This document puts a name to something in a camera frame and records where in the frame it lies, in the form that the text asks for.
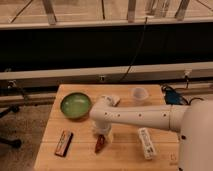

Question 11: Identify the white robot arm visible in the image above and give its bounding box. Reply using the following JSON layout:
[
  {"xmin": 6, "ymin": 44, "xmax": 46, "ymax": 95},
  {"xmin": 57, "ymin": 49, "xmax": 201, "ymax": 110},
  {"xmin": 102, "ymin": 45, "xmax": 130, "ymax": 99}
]
[{"xmin": 90, "ymin": 99, "xmax": 213, "ymax": 171}]

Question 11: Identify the white sponge block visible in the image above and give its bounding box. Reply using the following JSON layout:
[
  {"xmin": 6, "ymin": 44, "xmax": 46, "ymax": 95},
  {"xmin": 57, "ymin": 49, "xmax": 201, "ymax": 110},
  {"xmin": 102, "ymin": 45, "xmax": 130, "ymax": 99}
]
[{"xmin": 101, "ymin": 95, "xmax": 120, "ymax": 106}]

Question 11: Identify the black cable beside table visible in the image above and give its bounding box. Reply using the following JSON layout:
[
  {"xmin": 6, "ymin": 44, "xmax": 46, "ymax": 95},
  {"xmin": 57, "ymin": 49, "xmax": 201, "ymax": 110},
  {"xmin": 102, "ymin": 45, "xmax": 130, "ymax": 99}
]
[{"xmin": 161, "ymin": 83, "xmax": 205, "ymax": 107}]

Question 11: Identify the red chili pepper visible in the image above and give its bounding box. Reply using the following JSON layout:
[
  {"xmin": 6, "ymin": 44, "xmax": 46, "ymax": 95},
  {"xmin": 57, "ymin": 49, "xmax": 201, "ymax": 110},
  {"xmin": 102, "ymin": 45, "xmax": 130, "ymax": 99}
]
[{"xmin": 95, "ymin": 135, "xmax": 106, "ymax": 153}]

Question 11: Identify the white tube with label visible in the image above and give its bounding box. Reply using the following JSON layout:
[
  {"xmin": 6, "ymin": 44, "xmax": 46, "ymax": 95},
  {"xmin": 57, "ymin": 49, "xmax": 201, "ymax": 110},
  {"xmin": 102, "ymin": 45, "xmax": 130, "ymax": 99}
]
[{"xmin": 138, "ymin": 128, "xmax": 157, "ymax": 160}]

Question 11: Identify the black office chair base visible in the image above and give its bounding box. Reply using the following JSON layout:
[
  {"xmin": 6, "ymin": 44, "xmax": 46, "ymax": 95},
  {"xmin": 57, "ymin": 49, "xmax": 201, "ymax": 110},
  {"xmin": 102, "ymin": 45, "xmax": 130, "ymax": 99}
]
[{"xmin": 0, "ymin": 105, "xmax": 23, "ymax": 150}]

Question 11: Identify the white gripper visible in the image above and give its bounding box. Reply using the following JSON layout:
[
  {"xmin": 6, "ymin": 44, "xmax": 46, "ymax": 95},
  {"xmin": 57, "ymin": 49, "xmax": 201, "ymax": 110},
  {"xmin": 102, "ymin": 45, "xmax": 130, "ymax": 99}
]
[{"xmin": 93, "ymin": 122, "xmax": 114, "ymax": 143}]

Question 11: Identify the green bowl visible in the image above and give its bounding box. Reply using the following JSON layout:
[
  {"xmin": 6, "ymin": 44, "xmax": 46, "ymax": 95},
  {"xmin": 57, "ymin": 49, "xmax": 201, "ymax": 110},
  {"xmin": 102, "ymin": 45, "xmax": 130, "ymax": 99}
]
[{"xmin": 60, "ymin": 92, "xmax": 92, "ymax": 119}]

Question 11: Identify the brown chocolate bar box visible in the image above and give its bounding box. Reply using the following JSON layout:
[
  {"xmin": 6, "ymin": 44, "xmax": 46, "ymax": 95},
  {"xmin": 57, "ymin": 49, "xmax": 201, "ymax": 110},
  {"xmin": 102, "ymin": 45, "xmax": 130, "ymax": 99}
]
[{"xmin": 55, "ymin": 130, "xmax": 73, "ymax": 157}]

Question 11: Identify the blue box on floor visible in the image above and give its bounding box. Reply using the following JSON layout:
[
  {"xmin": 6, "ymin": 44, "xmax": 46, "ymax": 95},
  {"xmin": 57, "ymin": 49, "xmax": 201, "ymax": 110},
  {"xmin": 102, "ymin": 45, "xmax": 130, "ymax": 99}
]
[{"xmin": 165, "ymin": 91, "xmax": 181, "ymax": 105}]

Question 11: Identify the clear plastic cup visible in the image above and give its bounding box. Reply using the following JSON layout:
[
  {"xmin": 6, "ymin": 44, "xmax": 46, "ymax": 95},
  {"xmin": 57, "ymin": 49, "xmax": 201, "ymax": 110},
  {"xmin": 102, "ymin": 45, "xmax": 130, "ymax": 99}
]
[{"xmin": 131, "ymin": 87, "xmax": 149, "ymax": 106}]

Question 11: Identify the black hanging cable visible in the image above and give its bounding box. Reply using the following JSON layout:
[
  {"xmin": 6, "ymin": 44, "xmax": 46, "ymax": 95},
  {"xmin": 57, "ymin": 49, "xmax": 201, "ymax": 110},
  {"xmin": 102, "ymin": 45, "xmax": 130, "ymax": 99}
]
[{"xmin": 119, "ymin": 16, "xmax": 149, "ymax": 82}]

